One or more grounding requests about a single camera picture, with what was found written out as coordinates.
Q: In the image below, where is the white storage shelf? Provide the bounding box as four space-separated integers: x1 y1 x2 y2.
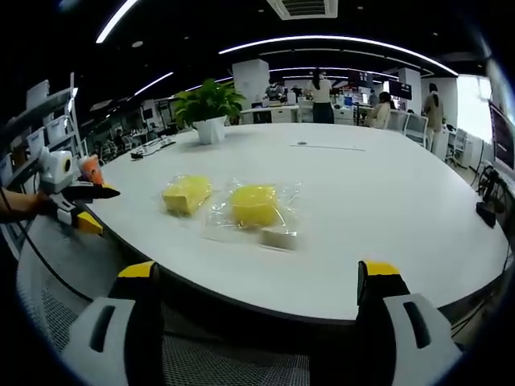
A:
0 72 88 194

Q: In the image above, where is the rectangular yellow silicone block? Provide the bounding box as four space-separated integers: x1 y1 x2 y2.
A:
161 174 213 215

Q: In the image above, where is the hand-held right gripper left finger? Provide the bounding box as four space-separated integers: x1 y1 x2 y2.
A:
60 260 163 386

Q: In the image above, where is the white power strip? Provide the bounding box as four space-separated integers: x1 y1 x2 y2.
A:
130 136 177 159

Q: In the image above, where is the round yellow silicone block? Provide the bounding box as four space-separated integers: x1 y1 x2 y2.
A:
229 183 278 229

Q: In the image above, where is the yellow round sponge in bag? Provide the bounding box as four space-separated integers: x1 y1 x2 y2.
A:
199 179 303 253

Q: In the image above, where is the ceiling air vent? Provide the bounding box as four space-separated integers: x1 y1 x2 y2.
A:
266 0 339 20

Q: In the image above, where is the green potted plant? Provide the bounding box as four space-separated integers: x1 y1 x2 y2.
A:
171 77 247 130

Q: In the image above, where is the white office chair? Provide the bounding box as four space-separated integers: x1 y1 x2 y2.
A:
402 113 429 148

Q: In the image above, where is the orange and white object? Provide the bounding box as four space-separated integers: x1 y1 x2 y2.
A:
77 154 105 187

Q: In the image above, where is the black device on table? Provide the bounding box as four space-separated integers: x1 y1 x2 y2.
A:
475 200 497 228

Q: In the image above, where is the dark monitor screen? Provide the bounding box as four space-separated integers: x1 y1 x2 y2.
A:
487 97 515 170

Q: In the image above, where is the black cable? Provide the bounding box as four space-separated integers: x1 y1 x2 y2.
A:
0 185 97 303

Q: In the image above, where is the white plant pot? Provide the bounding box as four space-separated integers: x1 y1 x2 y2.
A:
194 114 228 146

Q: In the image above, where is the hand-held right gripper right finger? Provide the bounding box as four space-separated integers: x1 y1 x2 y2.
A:
356 259 464 386

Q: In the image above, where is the mesh office chair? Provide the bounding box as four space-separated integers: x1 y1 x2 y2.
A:
15 216 315 386

